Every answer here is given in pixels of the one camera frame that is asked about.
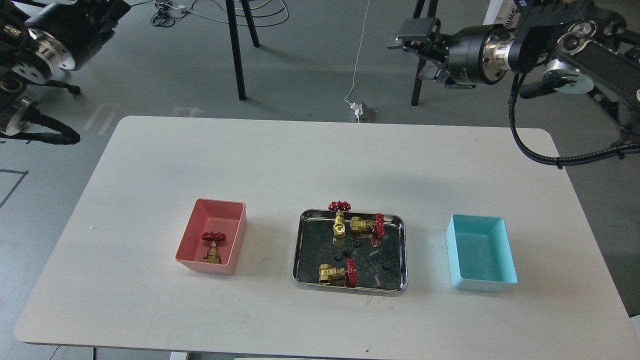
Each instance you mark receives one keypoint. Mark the brass valve upright red handle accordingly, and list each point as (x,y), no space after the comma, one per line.
(339,227)

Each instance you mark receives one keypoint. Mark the blue plastic box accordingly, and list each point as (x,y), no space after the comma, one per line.
(479,253)

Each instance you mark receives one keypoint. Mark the white power adapter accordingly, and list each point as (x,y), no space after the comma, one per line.
(361,112)

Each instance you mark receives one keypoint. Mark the black stand leg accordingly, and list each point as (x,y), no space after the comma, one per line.
(420,34)
(235,44)

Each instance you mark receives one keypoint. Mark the metal tray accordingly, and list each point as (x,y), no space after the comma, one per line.
(316,245)

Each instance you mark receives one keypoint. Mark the black stand leg right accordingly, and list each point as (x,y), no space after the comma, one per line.
(420,34)

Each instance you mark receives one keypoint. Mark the black stand leg left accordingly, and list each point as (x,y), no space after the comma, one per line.
(235,44)

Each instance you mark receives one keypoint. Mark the brass valve top right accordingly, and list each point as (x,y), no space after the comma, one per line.
(376,229)

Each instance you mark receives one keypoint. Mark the pink plastic box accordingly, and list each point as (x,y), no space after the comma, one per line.
(213,215)

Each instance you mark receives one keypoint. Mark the brass valve bottom red handle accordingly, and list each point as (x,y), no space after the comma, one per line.
(328,275)

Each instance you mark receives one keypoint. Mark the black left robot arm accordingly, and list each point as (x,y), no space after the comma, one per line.
(32,48)

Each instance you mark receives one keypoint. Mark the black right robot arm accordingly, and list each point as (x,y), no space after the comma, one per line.
(584,49)

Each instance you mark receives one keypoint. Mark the white cardboard box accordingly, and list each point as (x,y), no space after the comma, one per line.
(503,12)

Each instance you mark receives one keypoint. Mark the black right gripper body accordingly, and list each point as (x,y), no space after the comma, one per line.
(436,67)

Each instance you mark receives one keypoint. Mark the brass valve red handle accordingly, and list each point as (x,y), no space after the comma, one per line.
(213,238)
(339,227)
(328,275)

